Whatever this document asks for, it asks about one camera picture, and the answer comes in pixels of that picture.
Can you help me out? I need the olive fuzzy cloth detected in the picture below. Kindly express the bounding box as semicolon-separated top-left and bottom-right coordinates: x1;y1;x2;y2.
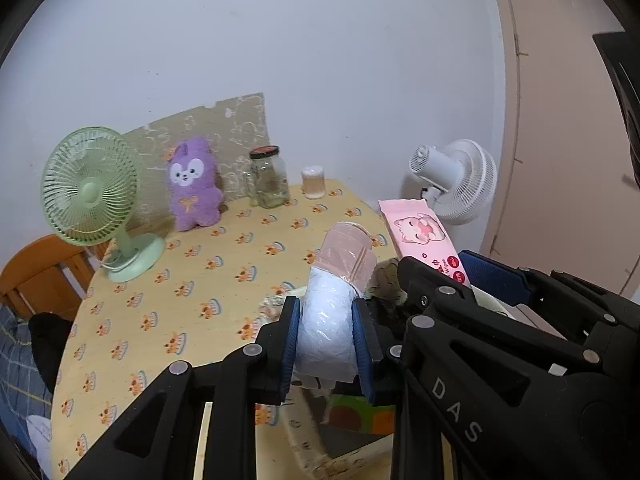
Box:
367;260;408;306

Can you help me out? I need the green orange printed item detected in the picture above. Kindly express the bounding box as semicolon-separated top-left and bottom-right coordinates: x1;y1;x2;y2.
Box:
327;394;397;436

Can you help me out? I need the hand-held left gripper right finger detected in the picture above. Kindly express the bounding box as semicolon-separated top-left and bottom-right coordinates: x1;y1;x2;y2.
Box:
351;298;407;407

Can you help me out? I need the pink wipes packet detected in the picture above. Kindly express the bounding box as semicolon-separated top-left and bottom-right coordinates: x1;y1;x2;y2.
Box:
377;198;473;291

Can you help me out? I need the beige printed board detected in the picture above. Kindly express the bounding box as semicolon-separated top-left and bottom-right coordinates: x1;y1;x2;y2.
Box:
120;92;273;233

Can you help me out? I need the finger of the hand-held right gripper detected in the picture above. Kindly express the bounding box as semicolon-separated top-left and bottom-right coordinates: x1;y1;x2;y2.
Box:
397;257;607;377
459;250;640;352

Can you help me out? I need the cotton swab container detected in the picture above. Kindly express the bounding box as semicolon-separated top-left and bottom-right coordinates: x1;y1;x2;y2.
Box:
301;165;327;200

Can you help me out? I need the white garment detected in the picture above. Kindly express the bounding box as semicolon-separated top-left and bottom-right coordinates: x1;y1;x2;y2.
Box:
25;414;53;456

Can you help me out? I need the white plastic packet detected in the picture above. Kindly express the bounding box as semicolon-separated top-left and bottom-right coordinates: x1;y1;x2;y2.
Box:
295;266;362;381

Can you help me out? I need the white fan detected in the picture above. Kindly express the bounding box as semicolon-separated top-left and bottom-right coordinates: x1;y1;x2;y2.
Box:
409;139;498;226

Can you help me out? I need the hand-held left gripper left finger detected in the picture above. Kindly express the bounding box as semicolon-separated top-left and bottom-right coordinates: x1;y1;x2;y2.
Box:
64;296;302;480

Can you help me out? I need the green table fan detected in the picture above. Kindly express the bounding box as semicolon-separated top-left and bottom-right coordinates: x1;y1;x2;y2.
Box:
41;126;167;283

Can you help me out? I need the blue plaid bedding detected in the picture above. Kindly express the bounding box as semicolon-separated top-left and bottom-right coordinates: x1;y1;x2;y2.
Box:
0;305;56;466

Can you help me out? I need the glass jar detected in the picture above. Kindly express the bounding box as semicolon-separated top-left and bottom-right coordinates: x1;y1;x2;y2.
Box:
247;145;291;209

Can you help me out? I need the purple plush toy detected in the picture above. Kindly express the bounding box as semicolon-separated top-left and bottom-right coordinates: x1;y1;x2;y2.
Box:
165;136;225;232

